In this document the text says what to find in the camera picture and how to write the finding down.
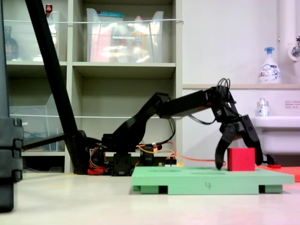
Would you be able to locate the red square block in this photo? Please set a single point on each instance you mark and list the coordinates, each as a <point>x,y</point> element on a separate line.
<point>241,159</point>

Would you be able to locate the orange block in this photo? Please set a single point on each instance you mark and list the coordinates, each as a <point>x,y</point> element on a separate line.
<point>287,172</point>

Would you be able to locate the white sink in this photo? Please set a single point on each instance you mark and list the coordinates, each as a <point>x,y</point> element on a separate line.
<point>281,136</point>

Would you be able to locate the black and red clamp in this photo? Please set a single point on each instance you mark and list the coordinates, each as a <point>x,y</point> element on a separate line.
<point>274,166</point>

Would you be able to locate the small clear sanitizer bottle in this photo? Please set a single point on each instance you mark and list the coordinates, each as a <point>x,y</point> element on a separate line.
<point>263,109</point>

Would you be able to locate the green shape board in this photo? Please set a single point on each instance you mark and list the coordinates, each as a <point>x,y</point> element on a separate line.
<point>199,182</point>

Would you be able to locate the small yellow tape piece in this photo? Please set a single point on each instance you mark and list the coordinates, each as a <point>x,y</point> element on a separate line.
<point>180,164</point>

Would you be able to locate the white pump soap bottle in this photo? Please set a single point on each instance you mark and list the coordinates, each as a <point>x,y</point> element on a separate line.
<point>269,72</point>

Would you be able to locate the small circuit board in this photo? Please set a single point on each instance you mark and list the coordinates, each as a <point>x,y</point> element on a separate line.
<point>168,164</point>

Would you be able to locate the metal faucet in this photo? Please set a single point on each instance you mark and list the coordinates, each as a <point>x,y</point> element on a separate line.
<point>295,50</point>

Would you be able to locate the beige shelf unit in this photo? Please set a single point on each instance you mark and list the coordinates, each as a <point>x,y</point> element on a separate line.
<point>124,68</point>

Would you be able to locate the orange spray bottle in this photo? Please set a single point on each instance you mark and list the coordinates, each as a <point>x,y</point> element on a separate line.
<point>138,42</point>

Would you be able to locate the red base clamp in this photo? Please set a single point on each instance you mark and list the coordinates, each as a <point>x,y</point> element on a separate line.
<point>96,171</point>

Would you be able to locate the large clear plastic bin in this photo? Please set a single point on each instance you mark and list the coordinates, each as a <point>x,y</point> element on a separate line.
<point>93,23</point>

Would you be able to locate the black tripod leg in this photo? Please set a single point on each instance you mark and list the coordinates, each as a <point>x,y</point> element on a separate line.
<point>54,70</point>
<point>3,70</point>

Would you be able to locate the black tripod brace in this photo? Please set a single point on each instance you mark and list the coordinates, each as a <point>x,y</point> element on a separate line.
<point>44,141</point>

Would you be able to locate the clear file holder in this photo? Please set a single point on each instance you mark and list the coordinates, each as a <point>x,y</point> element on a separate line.
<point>30,112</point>

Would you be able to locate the small red-capped bottle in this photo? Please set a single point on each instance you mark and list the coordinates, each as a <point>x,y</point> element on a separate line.
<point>48,9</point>

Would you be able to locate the notched black stack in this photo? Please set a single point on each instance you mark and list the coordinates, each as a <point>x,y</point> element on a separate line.
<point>9,152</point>

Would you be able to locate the dark glass bottle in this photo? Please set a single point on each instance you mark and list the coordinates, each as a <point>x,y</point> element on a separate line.
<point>10,47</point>

